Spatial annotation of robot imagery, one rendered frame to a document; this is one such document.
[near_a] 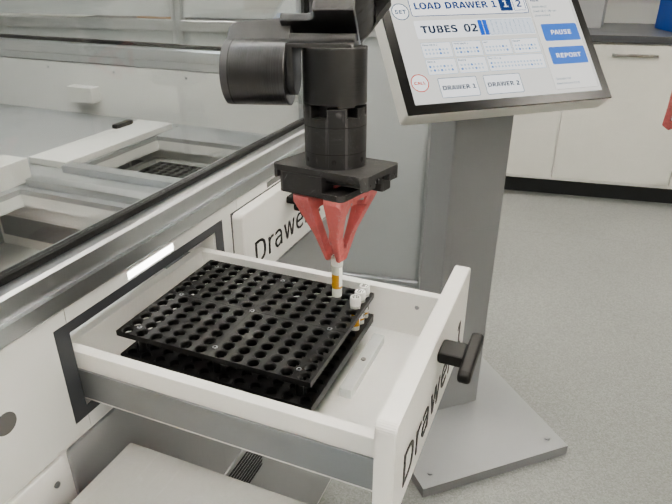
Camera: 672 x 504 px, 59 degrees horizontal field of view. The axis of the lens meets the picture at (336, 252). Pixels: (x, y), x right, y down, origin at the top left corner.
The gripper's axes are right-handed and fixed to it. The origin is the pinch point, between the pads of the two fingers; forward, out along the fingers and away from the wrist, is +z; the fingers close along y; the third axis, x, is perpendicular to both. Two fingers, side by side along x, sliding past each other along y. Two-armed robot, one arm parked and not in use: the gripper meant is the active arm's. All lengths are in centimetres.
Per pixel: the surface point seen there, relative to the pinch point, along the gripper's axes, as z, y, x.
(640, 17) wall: -13, -25, 376
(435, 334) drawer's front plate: 5.9, 11.2, -0.1
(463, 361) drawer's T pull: 7.6, 14.3, -0.3
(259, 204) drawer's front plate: 4.0, -24.1, 16.7
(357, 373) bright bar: 13.6, 2.6, 0.1
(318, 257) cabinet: 23, -31, 41
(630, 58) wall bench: 5, -17, 305
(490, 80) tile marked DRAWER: -7, -14, 83
